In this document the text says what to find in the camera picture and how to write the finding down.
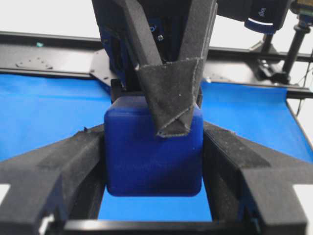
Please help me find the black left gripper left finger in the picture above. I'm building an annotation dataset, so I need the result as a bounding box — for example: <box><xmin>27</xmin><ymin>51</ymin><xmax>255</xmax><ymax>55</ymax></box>
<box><xmin>0</xmin><ymin>125</ymin><xmax>105</xmax><ymax>235</ymax></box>

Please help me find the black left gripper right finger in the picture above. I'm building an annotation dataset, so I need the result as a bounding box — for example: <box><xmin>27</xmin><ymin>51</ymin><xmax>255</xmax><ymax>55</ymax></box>
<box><xmin>203</xmin><ymin>122</ymin><xmax>313</xmax><ymax>235</ymax></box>

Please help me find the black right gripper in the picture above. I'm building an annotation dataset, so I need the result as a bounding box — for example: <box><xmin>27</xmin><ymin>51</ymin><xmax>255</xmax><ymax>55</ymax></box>
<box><xmin>92</xmin><ymin>0</ymin><xmax>218</xmax><ymax>137</ymax></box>

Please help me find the blue block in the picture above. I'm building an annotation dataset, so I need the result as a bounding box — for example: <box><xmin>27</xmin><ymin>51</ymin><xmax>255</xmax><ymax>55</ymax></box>
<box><xmin>104</xmin><ymin>96</ymin><xmax>203</xmax><ymax>196</ymax></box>

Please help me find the blue table mat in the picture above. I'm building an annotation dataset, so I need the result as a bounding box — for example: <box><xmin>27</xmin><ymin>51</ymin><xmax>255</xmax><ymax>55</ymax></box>
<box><xmin>0</xmin><ymin>74</ymin><xmax>313</xmax><ymax>221</ymax></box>

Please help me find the black logitech webcam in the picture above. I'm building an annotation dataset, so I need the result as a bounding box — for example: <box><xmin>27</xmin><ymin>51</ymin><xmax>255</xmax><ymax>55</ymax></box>
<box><xmin>217</xmin><ymin>0</ymin><xmax>291</xmax><ymax>34</ymax></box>

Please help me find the black aluminium frame rail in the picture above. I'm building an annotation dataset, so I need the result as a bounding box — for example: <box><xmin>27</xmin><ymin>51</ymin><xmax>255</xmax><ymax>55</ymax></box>
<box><xmin>0</xmin><ymin>30</ymin><xmax>313</xmax><ymax>100</ymax></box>

